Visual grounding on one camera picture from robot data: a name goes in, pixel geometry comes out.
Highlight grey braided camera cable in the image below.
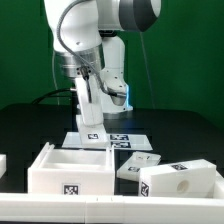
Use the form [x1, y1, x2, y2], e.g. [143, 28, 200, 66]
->
[55, 0, 128, 104]

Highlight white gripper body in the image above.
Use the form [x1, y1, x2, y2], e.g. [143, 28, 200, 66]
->
[75, 68, 103, 126]

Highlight white front rail bar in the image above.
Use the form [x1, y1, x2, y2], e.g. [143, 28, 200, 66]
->
[0, 171, 224, 224]

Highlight white cabinet door panel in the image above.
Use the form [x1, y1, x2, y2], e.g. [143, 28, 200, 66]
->
[76, 115, 109, 148]

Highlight white block at left edge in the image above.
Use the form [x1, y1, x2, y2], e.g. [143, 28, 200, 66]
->
[0, 154, 6, 179]

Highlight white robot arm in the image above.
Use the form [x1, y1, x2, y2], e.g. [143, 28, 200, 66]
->
[44, 0, 161, 127]

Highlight white small door panel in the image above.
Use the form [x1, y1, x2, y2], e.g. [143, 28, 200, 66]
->
[117, 151, 161, 182]

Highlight white cabinet body box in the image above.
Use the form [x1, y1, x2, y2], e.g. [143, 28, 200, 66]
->
[28, 143, 115, 195]

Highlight white cabinet top block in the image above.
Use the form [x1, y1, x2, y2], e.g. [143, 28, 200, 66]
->
[138, 159, 216, 198]

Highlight white flat marker plate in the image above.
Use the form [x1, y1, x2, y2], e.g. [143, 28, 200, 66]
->
[62, 132, 152, 151]

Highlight black base cables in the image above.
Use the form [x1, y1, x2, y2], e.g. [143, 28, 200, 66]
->
[31, 87, 79, 105]

